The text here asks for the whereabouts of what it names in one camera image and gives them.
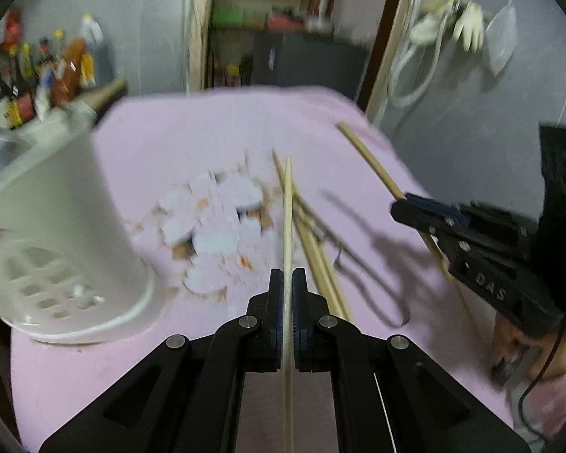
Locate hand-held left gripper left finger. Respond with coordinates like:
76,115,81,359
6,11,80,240
38,268,286,453

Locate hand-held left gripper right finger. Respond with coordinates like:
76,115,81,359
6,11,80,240
292,268,531,453

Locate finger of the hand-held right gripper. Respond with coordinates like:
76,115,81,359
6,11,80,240
391,197,469,266
405,193,535,247

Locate wooden chopstick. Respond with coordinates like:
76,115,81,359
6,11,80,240
282,157,295,453
295,198,354,324
272,150,347,324
336,122,458,284

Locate white plastic utensil holder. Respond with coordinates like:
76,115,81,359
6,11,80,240
0,106,156,344

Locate person's right forearm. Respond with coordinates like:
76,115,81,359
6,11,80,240
509,340,566,439

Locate person's right hand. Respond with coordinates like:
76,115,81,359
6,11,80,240
491,314,566,385

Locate cream rubber glove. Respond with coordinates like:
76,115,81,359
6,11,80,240
453,2,486,52
408,0,458,45

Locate grey cabinet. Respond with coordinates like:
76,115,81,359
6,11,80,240
252,33,371,100

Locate pink floral blanket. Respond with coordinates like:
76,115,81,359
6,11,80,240
9,86,517,453

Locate green box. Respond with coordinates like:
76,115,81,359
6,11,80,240
211,5,246,26

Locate row of condiment bottles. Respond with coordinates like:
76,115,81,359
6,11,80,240
0,9,107,130

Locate black cable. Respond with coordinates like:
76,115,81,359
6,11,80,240
518,314,566,442

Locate white hose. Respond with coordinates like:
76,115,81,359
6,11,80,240
388,9,454,109

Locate wooden door frame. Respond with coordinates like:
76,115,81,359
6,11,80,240
184,0,425,119

